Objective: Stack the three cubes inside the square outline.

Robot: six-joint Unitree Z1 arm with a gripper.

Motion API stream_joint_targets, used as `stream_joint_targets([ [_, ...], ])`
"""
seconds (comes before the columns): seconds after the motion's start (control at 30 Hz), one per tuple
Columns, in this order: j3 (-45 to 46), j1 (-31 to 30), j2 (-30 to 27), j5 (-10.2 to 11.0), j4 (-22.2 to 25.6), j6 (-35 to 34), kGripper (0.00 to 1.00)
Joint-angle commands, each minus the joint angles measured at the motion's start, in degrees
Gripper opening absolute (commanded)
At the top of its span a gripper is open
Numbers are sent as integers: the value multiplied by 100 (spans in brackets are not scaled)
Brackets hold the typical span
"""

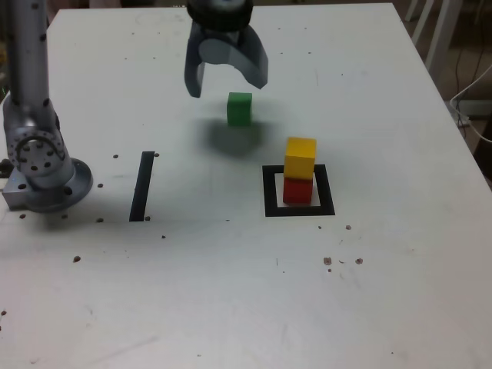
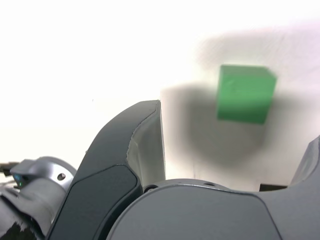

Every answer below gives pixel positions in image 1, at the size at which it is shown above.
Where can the black tape square outline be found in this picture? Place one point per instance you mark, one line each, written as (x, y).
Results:
(269, 192)

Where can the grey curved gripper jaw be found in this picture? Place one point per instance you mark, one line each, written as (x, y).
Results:
(250, 61)
(193, 73)

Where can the white furniture leg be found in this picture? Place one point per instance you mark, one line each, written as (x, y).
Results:
(442, 34)
(423, 19)
(412, 9)

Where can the yellow cube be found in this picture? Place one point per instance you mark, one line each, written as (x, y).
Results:
(300, 161)

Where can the red cube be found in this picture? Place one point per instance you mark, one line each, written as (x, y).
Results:
(296, 192)

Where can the black tape strip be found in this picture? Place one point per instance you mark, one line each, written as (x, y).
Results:
(141, 188)

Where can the green cube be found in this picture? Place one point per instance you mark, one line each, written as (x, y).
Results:
(239, 111)

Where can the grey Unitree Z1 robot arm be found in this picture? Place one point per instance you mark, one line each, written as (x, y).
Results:
(28, 77)

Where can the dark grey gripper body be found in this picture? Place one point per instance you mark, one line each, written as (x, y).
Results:
(227, 36)

